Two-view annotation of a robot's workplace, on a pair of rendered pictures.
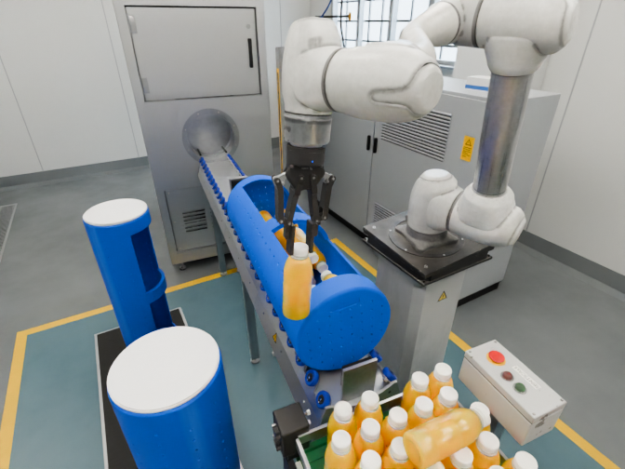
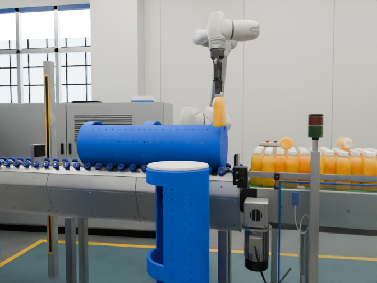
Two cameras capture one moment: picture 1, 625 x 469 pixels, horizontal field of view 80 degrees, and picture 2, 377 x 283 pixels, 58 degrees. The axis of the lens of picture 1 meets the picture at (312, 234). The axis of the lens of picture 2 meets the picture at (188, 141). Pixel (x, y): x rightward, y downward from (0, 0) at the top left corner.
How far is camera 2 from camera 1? 168 cm
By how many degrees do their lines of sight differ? 56
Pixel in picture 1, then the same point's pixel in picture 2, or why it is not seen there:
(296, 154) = (220, 51)
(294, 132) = (220, 43)
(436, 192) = (196, 112)
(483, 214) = not seen: hidden behind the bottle
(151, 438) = (202, 190)
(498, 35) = not seen: hidden behind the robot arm
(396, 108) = (256, 32)
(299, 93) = (223, 30)
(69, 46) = not seen: outside the picture
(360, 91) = (247, 28)
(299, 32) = (219, 13)
